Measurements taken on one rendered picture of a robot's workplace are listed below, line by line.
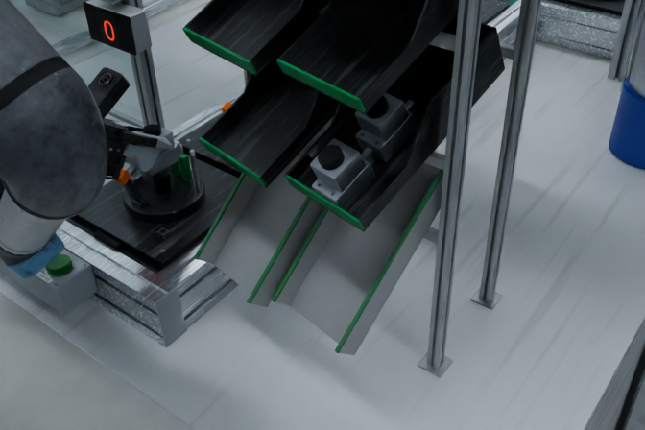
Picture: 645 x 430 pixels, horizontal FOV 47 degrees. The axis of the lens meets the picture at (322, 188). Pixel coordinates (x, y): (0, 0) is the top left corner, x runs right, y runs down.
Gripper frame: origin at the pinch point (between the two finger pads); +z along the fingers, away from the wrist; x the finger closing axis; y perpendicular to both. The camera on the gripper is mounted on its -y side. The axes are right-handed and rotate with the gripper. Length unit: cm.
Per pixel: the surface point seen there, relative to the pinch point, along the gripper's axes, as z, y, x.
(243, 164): -11.9, -3.5, 27.7
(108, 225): -1.9, 16.7, -2.2
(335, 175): -16.6, -7.5, 44.1
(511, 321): 29, 9, 58
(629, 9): 90, -57, 43
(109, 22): -0.2, -15.1, -18.2
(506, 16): 94, -49, 13
